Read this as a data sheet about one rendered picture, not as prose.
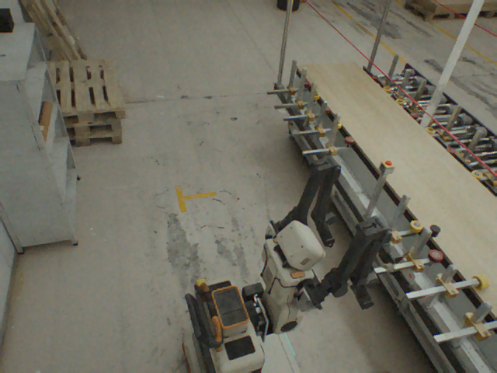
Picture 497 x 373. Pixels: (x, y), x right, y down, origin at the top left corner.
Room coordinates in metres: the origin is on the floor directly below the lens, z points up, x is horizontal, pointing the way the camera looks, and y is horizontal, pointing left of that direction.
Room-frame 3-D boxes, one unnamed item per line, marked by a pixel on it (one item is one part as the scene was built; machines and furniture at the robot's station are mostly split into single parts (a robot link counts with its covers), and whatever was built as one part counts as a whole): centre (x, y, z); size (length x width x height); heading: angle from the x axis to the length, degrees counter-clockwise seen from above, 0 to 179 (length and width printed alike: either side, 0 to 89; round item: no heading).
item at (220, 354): (1.18, 0.03, 0.59); 0.55 x 0.34 x 0.83; 24
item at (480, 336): (1.20, -1.24, 0.95); 0.14 x 0.06 x 0.05; 20
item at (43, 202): (2.51, 1.80, 0.78); 0.90 x 0.45 x 1.55; 20
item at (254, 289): (1.34, -0.18, 0.68); 0.28 x 0.27 x 0.25; 24
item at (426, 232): (1.69, -1.06, 0.89); 0.04 x 0.04 x 0.48; 20
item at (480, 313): (1.22, -1.23, 0.89); 0.04 x 0.04 x 0.48; 20
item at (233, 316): (1.17, 0.05, 0.87); 0.23 x 0.15 x 0.11; 24
